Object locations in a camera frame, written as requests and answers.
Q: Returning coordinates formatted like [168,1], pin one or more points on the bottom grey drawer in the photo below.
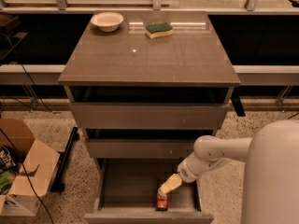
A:
[127,195]

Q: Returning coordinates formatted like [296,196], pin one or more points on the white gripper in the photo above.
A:
[188,172]

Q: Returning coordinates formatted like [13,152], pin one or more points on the open cardboard box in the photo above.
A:
[36,162]

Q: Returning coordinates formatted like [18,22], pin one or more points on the green packet in box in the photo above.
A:
[6,180]

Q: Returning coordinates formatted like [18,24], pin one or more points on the grey drawer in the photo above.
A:
[138,144]
[149,108]
[127,195]

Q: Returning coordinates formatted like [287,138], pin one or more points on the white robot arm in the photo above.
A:
[271,176]

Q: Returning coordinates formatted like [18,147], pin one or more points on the top grey drawer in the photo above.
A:
[149,108]

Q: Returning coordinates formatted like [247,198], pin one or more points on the red coke can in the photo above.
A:
[161,202]

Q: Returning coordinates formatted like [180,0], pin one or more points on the green yellow sponge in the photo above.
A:
[158,29]

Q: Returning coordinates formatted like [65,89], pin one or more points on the grey drawer cabinet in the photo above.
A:
[192,56]

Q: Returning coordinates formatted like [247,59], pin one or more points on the chip bag in box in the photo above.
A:
[7,159]

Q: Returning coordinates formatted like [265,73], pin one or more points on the black bar on floor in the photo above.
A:
[58,184]

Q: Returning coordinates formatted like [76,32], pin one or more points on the white bowl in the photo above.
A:
[107,21]

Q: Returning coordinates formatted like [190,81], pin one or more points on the middle grey drawer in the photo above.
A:
[138,144]

